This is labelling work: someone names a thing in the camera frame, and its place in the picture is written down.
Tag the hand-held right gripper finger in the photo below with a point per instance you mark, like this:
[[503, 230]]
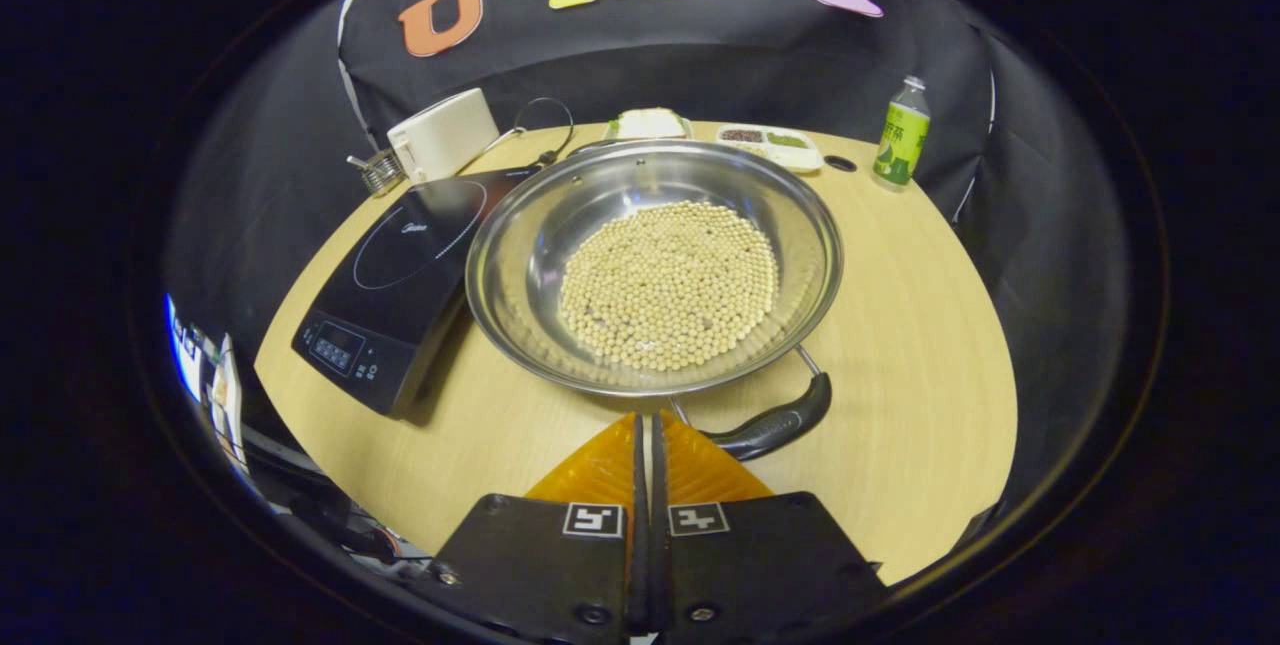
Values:
[[637, 565], [660, 565]]

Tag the stainless steel pot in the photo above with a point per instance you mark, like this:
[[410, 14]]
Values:
[[540, 255]]

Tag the black induction cooktop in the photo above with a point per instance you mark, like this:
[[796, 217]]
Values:
[[400, 275]]

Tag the pile of soybeans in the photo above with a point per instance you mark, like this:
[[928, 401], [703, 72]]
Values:
[[670, 285]]

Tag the white divided bean dish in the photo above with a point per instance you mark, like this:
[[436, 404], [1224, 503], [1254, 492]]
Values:
[[770, 147]]

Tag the black table grommet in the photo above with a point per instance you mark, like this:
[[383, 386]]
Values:
[[841, 164]]

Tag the white rectangular plate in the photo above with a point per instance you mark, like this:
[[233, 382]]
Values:
[[650, 123]]

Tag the white toaster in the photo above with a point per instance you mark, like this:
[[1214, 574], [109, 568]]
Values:
[[445, 135]]

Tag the green label drink bottle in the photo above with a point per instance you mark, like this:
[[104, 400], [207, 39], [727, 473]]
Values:
[[903, 140]]

